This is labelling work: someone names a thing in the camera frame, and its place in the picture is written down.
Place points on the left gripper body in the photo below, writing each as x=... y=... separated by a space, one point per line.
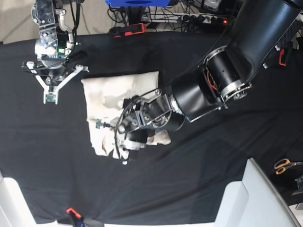
x=150 y=112

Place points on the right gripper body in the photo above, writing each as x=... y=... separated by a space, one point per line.
x=55 y=43

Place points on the white T-shirt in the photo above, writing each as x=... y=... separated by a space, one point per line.
x=104 y=101

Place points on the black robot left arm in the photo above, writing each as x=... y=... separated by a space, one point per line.
x=223 y=74

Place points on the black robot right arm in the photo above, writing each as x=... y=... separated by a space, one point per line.
x=72 y=17

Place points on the blue box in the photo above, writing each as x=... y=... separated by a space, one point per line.
x=138 y=3

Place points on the red black clamp top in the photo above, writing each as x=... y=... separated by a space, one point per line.
x=128 y=30

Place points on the red black clamp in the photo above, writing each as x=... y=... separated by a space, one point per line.
x=77 y=220
x=128 y=30
x=284 y=56

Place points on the black table cloth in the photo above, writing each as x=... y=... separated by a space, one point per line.
x=47 y=150

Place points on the red black clamp bottom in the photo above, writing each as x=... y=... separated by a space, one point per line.
x=77 y=220

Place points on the white power strip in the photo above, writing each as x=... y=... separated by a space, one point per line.
x=166 y=17

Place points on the red black clamp right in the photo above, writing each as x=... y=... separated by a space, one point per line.
x=284 y=56

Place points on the black device right edge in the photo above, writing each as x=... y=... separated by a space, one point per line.
x=299 y=182

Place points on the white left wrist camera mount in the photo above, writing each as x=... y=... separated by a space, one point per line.
x=113 y=138

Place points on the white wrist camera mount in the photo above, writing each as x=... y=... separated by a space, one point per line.
x=53 y=84
x=113 y=138

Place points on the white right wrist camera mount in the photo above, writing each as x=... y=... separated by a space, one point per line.
x=53 y=84

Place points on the white frame right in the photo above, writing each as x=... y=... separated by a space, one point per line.
x=254 y=202

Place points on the white frame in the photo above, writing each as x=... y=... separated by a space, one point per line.
x=254 y=202
x=14 y=211

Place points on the white frame left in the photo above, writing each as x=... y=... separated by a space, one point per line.
x=14 y=211

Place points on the orange handled scissors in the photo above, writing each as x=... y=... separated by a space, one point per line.
x=282 y=165

